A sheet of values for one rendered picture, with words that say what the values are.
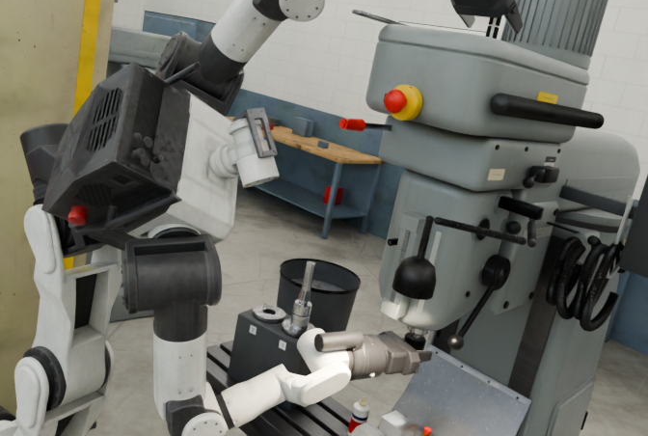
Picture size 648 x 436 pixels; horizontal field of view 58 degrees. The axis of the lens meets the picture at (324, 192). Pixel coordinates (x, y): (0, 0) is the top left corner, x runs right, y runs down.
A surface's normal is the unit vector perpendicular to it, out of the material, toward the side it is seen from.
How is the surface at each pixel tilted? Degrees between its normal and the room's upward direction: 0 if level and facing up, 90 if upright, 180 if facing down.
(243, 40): 126
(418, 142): 90
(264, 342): 90
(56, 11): 90
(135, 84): 59
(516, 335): 90
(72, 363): 81
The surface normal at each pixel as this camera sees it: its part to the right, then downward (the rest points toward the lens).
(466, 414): -0.52, -0.42
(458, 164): -0.68, 0.03
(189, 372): 0.41, 0.33
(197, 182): 0.81, -0.28
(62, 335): -0.51, 0.09
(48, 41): 0.70, 0.29
